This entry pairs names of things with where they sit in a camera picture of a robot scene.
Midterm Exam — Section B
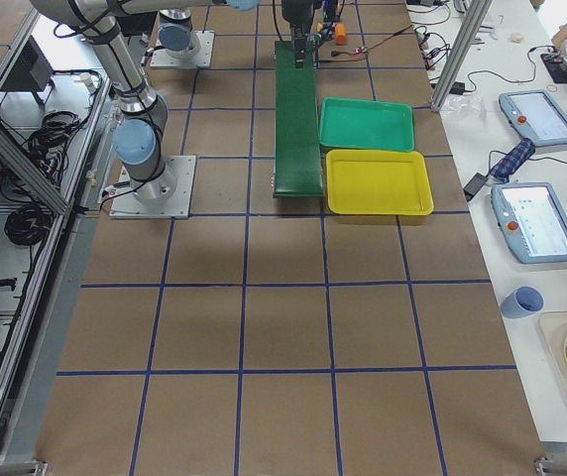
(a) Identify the orange cylinder labelled 4680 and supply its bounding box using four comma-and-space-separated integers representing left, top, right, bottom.
316, 22, 335, 43

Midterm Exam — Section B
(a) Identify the blue checkered cloth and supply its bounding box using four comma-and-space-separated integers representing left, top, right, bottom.
489, 138, 536, 183

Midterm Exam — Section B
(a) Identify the green tray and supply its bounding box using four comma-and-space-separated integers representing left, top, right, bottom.
319, 97, 415, 152

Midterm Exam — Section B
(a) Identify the green conveyor belt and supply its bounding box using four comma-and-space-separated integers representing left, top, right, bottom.
274, 41, 324, 197

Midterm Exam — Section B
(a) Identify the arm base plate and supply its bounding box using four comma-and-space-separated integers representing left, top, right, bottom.
109, 156, 196, 219
150, 26, 215, 69

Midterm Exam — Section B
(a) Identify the blue cup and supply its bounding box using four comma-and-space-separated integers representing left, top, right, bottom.
500, 286, 544, 319

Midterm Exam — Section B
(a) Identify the aluminium frame post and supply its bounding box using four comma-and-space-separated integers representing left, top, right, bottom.
431, 0, 492, 111

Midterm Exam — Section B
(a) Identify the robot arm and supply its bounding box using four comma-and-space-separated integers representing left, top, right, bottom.
158, 1, 321, 68
32, 1, 175, 200

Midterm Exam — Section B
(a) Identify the teach pendant far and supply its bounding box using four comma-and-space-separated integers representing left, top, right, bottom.
498, 89, 567, 148

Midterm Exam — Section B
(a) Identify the red black wire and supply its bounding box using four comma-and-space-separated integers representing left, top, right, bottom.
330, 25, 418, 59

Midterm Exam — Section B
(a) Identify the teach pendant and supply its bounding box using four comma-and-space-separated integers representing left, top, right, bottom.
498, 89, 567, 148
490, 182, 567, 264

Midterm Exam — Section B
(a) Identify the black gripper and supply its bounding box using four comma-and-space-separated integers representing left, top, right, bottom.
283, 0, 313, 68

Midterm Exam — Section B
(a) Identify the black power adapter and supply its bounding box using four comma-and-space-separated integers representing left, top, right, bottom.
463, 173, 488, 202

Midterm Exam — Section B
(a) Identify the black cable bundle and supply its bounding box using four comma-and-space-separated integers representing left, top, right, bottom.
4, 203, 50, 248

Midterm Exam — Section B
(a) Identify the yellow tray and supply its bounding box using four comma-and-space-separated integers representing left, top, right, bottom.
326, 150, 434, 216

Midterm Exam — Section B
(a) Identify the teach pendant near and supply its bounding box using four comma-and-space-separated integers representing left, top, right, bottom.
490, 182, 567, 264

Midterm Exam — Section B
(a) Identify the plain orange cylinder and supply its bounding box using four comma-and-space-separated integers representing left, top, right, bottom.
334, 23, 347, 46

